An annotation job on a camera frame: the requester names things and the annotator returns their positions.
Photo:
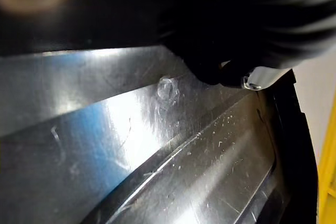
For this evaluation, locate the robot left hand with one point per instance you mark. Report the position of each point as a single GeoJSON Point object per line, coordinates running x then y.
{"type": "Point", "coordinates": [236, 19]}

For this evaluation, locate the yellow shelf frame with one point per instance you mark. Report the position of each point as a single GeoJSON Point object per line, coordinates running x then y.
{"type": "Point", "coordinates": [328, 169]}

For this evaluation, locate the black plastic housing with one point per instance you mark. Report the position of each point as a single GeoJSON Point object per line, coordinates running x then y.
{"type": "Point", "coordinates": [131, 142]}

